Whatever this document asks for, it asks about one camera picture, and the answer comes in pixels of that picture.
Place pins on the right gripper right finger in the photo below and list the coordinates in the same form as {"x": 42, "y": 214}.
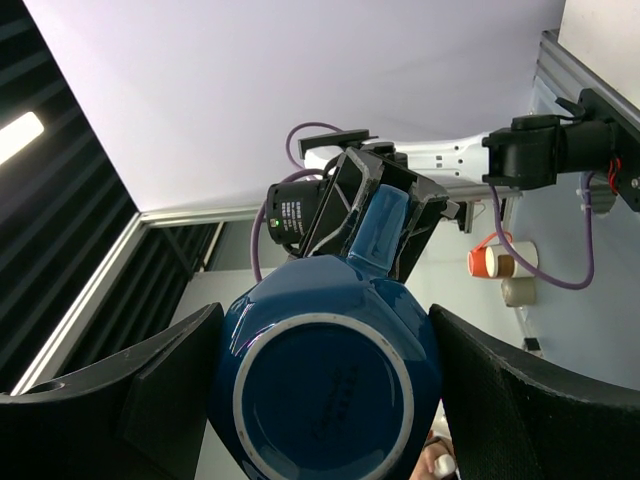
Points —
{"x": 513, "y": 415}

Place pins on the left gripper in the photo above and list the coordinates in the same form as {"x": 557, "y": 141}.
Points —
{"x": 324, "y": 213}

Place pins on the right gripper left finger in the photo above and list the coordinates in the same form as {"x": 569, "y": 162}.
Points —
{"x": 137, "y": 414}

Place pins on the blue mug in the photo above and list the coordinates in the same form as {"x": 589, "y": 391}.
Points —
{"x": 329, "y": 368}

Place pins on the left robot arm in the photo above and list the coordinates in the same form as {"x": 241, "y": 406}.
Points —
{"x": 450, "y": 160}

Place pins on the orange white paper cup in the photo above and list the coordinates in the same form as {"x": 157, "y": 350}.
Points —
{"x": 495, "y": 262}

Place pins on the grey paper cup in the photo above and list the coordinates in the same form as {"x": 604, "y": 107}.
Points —
{"x": 518, "y": 292}

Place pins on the ceiling light strip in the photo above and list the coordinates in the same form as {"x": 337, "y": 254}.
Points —
{"x": 18, "y": 134}

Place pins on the aluminium mounting rail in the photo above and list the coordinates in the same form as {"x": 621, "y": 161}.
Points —
{"x": 560, "y": 74}

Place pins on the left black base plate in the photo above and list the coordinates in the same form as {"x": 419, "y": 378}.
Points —
{"x": 599, "y": 137}

